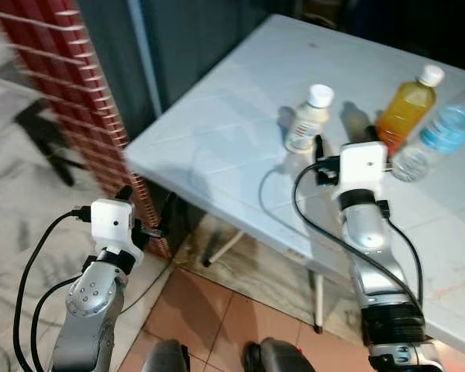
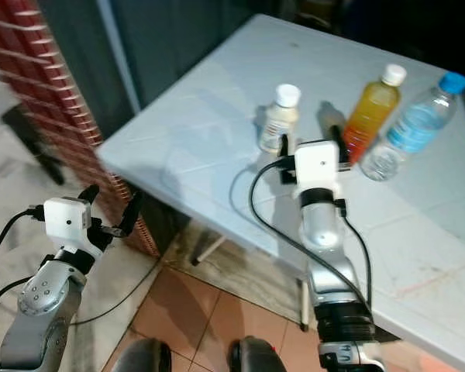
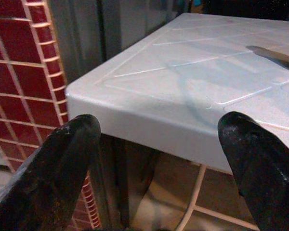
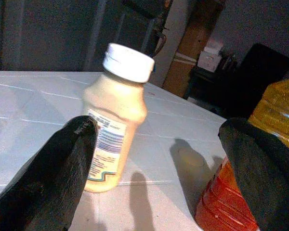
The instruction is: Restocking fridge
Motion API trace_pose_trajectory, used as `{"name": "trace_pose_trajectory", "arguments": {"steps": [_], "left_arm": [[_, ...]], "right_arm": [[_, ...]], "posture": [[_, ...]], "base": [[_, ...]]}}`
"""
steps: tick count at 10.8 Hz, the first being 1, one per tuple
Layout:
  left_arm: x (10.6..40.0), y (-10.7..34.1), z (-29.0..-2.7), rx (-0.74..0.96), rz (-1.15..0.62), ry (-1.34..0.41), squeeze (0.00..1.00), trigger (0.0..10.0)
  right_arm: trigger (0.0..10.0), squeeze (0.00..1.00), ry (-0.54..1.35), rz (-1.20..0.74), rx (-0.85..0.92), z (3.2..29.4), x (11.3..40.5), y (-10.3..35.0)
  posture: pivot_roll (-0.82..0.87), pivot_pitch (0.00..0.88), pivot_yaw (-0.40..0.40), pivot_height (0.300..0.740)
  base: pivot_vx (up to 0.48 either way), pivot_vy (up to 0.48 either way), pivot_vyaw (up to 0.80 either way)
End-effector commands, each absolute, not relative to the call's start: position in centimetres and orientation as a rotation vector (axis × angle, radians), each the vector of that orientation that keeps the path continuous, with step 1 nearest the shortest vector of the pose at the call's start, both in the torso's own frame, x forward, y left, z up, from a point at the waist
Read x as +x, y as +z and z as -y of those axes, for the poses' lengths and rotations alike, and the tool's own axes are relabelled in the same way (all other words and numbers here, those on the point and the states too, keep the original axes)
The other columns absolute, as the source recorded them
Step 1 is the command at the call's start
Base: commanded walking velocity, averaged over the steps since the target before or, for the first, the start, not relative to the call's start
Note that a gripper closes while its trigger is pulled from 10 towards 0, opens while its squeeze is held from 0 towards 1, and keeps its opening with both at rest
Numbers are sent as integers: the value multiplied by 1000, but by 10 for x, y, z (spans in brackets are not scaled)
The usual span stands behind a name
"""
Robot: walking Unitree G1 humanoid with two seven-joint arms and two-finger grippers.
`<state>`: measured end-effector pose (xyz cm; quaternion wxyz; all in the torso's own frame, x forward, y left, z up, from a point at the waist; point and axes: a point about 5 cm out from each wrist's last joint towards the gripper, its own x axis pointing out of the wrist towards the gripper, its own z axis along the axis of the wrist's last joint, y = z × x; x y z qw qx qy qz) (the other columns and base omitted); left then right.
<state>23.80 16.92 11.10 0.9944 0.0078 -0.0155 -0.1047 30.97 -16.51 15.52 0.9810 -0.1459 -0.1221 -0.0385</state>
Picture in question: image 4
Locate white cardboard box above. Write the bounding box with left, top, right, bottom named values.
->
left=197, top=39, right=223, bottom=73

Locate orange ribbed plastic bottle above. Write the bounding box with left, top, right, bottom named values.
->
left=194, top=156, right=260, bottom=231

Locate brown cardboard board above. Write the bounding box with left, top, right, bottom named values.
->
left=162, top=0, right=226, bottom=98

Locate black chair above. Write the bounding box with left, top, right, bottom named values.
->
left=185, top=43, right=289, bottom=118

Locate mayonnaise bottle with white cap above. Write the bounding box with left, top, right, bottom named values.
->
left=82, top=42, right=156, bottom=193

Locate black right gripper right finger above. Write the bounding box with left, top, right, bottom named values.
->
left=218, top=117, right=289, bottom=231

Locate yellow plastic bag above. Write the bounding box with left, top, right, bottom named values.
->
left=248, top=77, right=289, bottom=157

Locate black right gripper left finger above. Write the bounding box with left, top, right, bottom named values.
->
left=0, top=115, right=99, bottom=231

